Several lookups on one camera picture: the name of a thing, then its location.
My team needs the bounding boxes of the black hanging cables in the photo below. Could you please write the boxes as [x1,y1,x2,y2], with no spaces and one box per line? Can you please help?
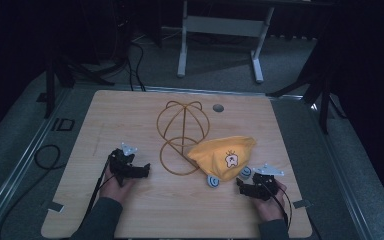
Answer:
[125,39,147,92]

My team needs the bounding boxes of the person's left hand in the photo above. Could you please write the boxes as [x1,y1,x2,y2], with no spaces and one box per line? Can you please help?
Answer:
[99,173,136,205]

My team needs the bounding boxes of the yellow hat with cartoon print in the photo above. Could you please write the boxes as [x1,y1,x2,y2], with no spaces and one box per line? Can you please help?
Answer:
[186,135,257,189]

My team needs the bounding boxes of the person's right hand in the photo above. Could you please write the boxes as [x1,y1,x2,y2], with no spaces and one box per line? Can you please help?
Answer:
[252,179,288,223]

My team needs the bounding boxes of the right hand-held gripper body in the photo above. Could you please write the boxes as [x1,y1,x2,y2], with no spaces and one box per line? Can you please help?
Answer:
[244,163,285,202]

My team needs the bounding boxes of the hand-held gripper cable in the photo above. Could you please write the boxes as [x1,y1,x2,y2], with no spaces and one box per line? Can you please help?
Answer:
[269,184,293,232]
[82,159,115,223]

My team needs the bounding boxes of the gold wire hat stand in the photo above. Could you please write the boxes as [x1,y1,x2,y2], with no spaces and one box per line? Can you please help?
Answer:
[156,100,211,177]

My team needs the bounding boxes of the white metal desk frame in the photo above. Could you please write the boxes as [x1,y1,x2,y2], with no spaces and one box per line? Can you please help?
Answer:
[176,0,276,84]

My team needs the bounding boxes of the grey tape piece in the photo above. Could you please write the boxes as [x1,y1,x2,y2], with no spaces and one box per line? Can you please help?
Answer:
[47,201,65,214]
[292,198,313,210]

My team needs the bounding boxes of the black tripod stand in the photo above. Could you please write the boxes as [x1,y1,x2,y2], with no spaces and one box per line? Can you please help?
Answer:
[267,63,348,135]
[44,54,116,120]

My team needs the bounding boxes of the black square floor bracket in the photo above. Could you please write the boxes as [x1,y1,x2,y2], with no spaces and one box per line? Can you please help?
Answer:
[51,117,76,132]

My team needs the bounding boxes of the left hand-held gripper cable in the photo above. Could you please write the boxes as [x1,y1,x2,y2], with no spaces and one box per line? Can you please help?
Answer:
[82,159,115,223]

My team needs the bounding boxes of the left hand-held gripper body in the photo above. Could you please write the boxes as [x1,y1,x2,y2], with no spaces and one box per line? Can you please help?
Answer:
[108,142,144,186]

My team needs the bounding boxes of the black cable on floor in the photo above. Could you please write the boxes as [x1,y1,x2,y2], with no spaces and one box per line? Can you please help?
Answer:
[0,144,62,240]

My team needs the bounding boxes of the right hand-held gripper cable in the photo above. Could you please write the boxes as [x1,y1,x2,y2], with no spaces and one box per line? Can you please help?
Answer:
[269,184,293,232]

